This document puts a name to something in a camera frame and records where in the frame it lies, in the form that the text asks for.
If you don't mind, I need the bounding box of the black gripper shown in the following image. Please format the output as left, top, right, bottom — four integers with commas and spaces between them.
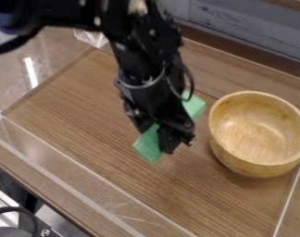
116, 66, 194, 155

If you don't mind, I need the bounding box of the green rectangular block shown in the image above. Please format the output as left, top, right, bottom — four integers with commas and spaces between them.
133, 95, 208, 164

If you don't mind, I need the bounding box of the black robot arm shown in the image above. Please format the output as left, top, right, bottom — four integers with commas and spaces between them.
0, 0, 194, 154

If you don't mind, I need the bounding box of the brown wooden bowl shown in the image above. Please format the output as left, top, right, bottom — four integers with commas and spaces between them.
209, 91, 300, 179

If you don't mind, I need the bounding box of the clear acrylic tray wall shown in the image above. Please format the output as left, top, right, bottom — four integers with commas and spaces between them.
0, 106, 198, 237

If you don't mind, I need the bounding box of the clear acrylic corner bracket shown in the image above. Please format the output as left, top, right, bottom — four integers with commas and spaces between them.
74, 30, 109, 48

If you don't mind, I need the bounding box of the black metal table frame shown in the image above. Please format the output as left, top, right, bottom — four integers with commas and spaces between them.
0, 169, 62, 237

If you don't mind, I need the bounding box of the black cable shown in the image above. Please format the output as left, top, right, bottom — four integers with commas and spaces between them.
0, 206, 39, 237

